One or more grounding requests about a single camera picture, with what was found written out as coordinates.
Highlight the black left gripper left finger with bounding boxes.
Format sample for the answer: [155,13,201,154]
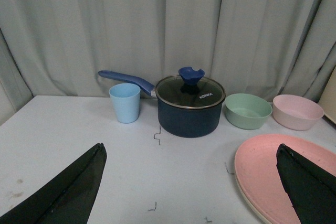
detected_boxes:
[1,143,107,223]

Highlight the grey curtain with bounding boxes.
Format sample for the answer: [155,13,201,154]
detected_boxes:
[1,0,335,122]

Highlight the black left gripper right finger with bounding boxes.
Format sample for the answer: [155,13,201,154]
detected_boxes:
[276,144,335,223]

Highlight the green bowl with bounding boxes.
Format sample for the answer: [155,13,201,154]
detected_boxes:
[224,93,272,130]

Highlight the pink bowl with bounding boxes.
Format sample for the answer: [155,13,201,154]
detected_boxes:
[272,94,324,131]

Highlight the dark blue saucepan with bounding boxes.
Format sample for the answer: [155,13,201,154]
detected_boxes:
[98,70,223,138]

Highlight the cream object at right edge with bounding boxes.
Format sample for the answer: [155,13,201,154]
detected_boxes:
[319,79,336,124]

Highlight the cream plate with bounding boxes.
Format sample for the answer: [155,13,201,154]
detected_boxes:
[235,175,271,224]

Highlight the light blue cup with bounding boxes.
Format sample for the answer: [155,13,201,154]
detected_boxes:
[109,83,141,124]

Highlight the glass pot lid blue knob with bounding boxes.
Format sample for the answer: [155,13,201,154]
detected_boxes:
[155,67,226,110]

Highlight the pink plate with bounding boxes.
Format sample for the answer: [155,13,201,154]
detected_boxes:
[234,134,335,223]

